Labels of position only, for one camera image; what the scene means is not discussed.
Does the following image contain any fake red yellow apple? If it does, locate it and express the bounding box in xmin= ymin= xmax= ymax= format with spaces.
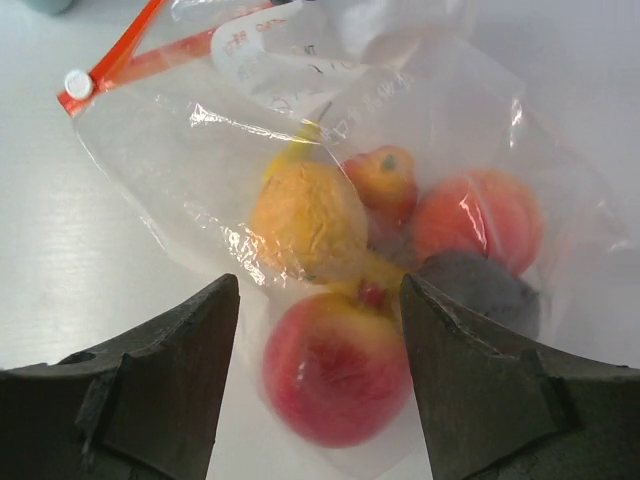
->
xmin=261 ymin=293 xmax=412 ymax=448

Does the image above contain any teal plastic bin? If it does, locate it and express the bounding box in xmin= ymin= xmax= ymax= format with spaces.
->
xmin=24 ymin=0 xmax=75 ymax=16

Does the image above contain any fake dark plum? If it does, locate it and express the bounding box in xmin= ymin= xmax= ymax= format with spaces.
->
xmin=418 ymin=250 xmax=541 ymax=339

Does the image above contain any fake orange fruit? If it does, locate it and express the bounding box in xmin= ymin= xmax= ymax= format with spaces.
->
xmin=249 ymin=161 xmax=368 ymax=284

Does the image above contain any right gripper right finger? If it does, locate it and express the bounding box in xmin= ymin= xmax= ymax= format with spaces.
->
xmin=400 ymin=275 xmax=639 ymax=479

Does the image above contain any fake small peach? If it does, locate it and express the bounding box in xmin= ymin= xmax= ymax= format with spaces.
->
xmin=342 ymin=145 xmax=417 ymax=228

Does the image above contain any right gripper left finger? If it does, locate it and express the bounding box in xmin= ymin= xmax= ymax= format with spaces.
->
xmin=1 ymin=274 xmax=240 ymax=479

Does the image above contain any white zip slider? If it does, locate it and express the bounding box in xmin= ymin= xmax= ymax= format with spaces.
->
xmin=64 ymin=69 xmax=95 ymax=101

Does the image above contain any clear zip top bag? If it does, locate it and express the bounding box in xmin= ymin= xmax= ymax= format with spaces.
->
xmin=58 ymin=1 xmax=639 ymax=479

